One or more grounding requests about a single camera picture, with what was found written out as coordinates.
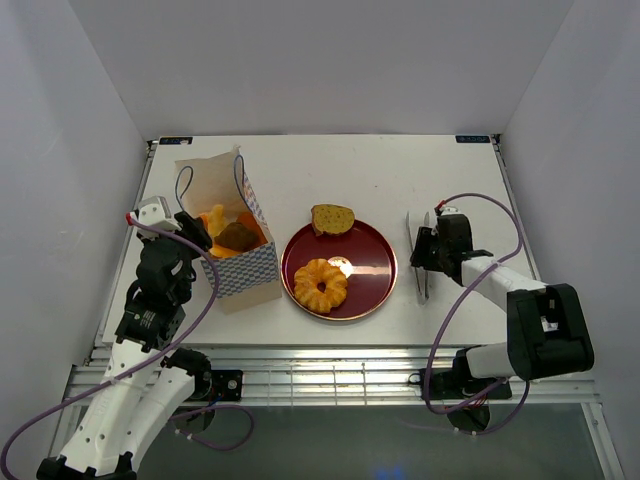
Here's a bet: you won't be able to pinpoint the metal kitchen tongs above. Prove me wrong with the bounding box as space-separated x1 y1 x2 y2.
405 211 430 305

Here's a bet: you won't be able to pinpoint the long twisted bread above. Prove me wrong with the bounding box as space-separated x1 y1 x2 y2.
199 213 239 259

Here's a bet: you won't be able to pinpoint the small croissant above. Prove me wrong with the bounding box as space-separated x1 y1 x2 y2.
207 204 229 238

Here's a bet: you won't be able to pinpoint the dark brown bread wedge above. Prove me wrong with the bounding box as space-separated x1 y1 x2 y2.
214 222 256 252

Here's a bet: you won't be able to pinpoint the blue checkered paper bag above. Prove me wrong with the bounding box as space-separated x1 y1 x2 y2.
175 148 281 314

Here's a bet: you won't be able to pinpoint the orange oval bread loaf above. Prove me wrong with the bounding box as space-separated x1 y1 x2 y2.
236 212 268 249

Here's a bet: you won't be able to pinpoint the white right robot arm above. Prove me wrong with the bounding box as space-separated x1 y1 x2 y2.
411 208 595 401

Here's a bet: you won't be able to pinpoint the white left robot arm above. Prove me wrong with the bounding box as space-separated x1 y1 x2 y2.
36 207 212 479

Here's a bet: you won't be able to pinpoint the brown bread slice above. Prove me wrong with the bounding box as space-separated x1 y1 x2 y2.
311 204 355 236

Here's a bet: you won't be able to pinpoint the dark red round plate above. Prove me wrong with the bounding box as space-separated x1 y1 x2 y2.
281 220 398 321

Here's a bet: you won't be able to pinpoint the pink sugared donut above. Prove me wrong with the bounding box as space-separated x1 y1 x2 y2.
328 256 354 278

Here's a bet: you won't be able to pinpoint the right black table label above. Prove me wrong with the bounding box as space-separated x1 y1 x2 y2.
455 135 491 144

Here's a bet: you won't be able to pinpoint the black table label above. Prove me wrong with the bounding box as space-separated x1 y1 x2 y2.
158 136 193 146
455 135 491 144

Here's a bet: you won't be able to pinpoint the left black table label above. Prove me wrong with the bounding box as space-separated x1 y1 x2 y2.
158 136 193 146

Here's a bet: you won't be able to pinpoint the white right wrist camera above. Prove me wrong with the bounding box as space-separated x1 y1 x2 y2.
434 201 459 217

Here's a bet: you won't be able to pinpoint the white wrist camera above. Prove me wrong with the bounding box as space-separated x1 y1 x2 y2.
125 195 179 239
434 201 459 217

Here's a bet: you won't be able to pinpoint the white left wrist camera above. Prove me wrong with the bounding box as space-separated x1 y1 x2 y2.
125 195 179 239

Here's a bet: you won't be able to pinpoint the twisted ring bread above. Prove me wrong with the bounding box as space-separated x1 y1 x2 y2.
294 258 348 315

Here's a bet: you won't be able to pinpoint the aluminium frame rail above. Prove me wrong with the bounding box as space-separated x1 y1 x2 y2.
63 345 601 408

